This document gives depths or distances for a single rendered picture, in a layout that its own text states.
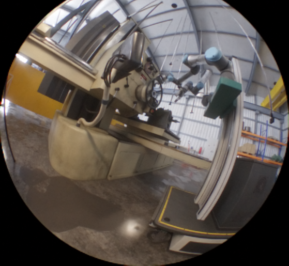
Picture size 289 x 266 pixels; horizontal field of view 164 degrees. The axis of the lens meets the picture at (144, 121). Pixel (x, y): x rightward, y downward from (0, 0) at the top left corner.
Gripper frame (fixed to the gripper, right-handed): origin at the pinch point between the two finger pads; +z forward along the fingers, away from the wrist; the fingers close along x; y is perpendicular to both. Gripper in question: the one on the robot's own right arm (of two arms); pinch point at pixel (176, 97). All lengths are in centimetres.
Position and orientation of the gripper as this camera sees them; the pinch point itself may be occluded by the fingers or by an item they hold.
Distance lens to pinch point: 117.0
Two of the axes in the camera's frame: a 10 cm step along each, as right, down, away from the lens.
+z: -7.1, 7.0, -1.1
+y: 6.8, 6.3, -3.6
